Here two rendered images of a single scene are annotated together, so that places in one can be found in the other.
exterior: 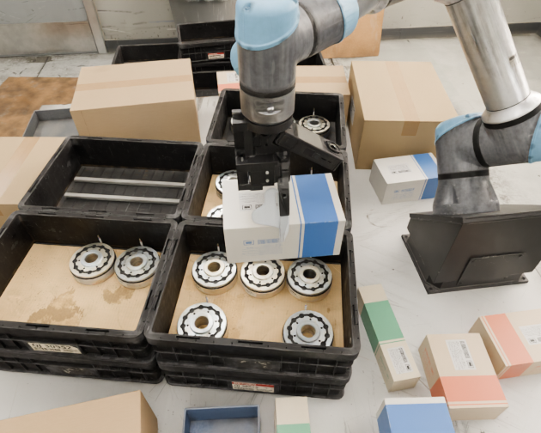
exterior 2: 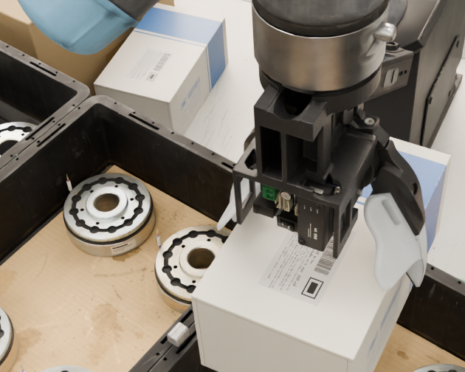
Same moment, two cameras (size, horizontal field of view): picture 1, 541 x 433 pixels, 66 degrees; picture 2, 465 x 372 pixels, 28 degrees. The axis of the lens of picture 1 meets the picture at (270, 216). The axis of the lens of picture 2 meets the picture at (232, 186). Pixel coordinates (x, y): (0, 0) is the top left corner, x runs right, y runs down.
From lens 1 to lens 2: 0.48 m
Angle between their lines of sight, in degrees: 36
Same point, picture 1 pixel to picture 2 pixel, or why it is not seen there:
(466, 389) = not seen: outside the picture
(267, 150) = (338, 134)
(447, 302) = not seen: hidden behind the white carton
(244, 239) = (369, 344)
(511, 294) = not seen: outside the picture
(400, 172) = (159, 68)
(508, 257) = (450, 57)
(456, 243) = (417, 89)
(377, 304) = not seen: hidden behind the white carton
